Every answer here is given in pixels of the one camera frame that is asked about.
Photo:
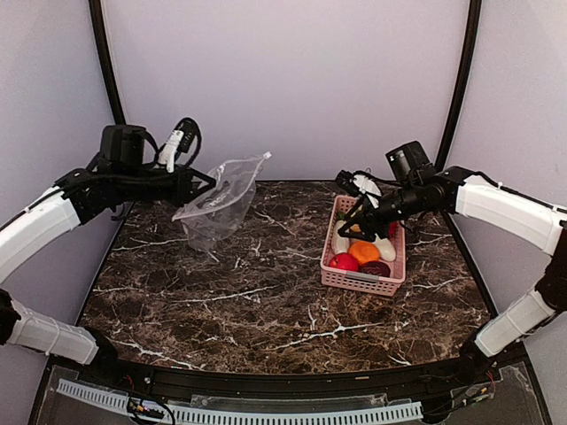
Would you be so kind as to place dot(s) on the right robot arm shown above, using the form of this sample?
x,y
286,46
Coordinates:
x,y
419,187

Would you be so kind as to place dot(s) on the black frame post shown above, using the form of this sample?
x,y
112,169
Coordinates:
x,y
460,84
105,61

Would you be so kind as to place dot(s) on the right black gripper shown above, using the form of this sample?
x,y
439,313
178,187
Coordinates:
x,y
369,214

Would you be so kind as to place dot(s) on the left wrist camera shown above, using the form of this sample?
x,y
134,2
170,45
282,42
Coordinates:
x,y
183,137

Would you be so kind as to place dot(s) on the clear zip top bag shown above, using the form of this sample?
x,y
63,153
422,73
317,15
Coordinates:
x,y
221,215

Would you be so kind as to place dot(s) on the left black frame post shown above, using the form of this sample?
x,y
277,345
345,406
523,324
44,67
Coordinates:
x,y
105,61

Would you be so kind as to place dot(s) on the right black frame post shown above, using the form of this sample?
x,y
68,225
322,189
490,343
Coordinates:
x,y
460,84

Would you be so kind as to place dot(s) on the white toy radish right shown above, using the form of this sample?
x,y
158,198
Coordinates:
x,y
386,249

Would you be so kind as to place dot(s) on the white slotted cable duct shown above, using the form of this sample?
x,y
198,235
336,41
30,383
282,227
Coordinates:
x,y
122,403

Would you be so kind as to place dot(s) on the red toy apple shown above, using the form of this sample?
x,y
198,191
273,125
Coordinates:
x,y
344,261

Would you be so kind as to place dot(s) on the white toy radish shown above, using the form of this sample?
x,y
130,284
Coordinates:
x,y
339,244
386,249

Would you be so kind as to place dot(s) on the dark red toy beet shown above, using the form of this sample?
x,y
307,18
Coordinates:
x,y
376,268

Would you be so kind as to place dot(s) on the white toy radish left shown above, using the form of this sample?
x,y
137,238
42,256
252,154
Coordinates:
x,y
339,244

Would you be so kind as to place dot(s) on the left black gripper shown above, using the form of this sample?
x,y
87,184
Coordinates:
x,y
183,192

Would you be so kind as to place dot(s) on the orange toy tangerine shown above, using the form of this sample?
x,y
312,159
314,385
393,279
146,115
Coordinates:
x,y
364,252

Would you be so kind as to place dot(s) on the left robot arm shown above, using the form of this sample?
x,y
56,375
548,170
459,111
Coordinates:
x,y
129,167

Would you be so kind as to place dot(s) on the pink plastic basket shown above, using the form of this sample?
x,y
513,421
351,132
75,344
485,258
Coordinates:
x,y
369,283

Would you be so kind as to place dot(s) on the red toy strawberry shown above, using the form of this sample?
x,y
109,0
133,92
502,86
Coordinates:
x,y
393,229

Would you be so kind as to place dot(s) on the black front rail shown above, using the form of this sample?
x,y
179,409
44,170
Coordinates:
x,y
436,383

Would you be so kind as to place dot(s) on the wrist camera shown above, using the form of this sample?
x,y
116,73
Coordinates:
x,y
359,184
183,137

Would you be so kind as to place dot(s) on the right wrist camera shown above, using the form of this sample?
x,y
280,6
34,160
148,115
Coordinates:
x,y
359,184

